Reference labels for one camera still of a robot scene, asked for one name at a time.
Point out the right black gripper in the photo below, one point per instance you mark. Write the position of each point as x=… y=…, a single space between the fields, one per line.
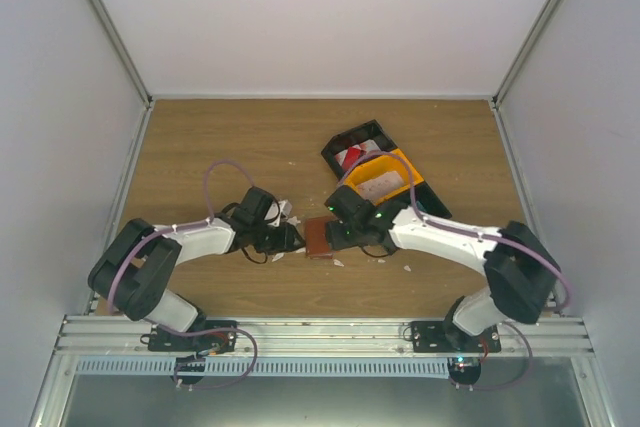
x=335 y=240

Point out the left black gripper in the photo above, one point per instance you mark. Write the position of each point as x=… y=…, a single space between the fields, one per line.
x=286 y=239

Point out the brown leather card holder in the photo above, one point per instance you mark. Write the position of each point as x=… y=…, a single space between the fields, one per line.
x=316 y=244

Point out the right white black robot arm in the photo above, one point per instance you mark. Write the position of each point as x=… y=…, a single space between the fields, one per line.
x=520 y=273

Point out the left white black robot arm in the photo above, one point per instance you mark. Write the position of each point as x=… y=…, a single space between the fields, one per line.
x=134 y=271

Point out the orange card bin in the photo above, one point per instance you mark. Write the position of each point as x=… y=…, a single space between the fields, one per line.
x=375 y=163

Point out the white patterned card stack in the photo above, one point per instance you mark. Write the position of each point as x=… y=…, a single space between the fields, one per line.
x=376 y=188

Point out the black three-slot card tray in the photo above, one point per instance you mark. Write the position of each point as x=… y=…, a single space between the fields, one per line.
x=426 y=198

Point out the red white card stack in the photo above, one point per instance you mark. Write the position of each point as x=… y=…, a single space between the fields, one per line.
x=349 y=155

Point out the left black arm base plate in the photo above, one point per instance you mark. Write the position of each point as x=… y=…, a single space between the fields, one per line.
x=192 y=351

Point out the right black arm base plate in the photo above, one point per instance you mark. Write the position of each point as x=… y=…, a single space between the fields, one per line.
x=465 y=354

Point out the grey slotted cable duct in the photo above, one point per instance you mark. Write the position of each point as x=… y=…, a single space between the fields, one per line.
x=269 y=367

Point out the aluminium mounting rail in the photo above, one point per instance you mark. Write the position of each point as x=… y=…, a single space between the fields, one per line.
x=328 y=337

